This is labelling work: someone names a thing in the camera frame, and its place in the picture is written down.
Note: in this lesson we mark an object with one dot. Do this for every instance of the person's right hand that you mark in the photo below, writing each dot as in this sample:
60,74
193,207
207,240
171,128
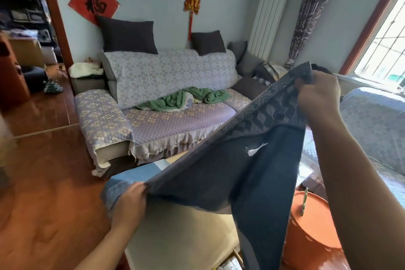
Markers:
319,99

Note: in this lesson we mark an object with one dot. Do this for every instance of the person's left hand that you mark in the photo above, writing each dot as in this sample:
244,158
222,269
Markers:
129,206

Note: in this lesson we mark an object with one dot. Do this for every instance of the blue patterned cloth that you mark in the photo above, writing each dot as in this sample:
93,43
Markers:
240,178

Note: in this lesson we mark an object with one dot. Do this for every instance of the person's left forearm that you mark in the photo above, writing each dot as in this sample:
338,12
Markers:
107,250

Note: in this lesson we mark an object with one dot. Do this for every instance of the person's right forearm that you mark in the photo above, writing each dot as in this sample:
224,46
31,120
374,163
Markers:
357,203

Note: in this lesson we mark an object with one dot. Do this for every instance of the cream marble table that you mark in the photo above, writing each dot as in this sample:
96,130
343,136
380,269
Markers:
177,238

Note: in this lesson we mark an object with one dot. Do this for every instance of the grey pillow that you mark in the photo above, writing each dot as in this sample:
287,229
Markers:
248,64
250,88
237,51
126,35
208,42

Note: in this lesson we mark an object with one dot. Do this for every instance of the red framed barred window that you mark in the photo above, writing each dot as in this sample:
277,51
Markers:
386,45

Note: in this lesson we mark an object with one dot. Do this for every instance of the purple patterned curtain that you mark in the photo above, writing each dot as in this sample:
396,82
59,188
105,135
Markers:
313,4

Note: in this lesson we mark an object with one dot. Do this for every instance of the green plastic toy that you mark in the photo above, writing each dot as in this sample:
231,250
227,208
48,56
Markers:
304,201

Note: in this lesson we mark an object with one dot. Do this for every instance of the green blanket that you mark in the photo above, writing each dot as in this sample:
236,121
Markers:
177,99

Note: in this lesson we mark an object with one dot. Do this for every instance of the grey side stool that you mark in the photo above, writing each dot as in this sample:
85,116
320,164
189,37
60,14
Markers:
88,84

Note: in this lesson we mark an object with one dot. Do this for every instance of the small green ornament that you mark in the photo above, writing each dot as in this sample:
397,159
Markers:
53,88

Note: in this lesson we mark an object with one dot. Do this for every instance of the purple quilted sofa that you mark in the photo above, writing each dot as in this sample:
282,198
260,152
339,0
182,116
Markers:
171,70

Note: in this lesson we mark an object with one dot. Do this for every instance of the dark round basket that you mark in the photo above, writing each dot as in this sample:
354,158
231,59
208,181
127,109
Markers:
33,78

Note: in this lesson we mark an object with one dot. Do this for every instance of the white plastic bin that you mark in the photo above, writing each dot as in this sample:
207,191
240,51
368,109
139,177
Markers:
49,55

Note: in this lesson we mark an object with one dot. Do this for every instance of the orange brown wooden cabinet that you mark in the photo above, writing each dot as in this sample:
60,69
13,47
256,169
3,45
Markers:
12,76

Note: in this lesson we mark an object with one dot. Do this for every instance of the light wooden desk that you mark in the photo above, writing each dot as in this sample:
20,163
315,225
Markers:
27,53

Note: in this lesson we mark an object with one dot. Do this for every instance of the red diamond paper poster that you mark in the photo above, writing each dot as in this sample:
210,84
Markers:
93,1

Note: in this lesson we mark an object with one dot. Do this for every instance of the cluttered storage shelf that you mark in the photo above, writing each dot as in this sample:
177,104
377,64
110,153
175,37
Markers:
22,1

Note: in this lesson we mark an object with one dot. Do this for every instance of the white wall radiator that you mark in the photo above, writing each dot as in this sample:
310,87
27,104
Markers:
269,19

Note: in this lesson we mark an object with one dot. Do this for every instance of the red brown doorway frame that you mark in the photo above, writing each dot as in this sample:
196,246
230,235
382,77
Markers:
57,26

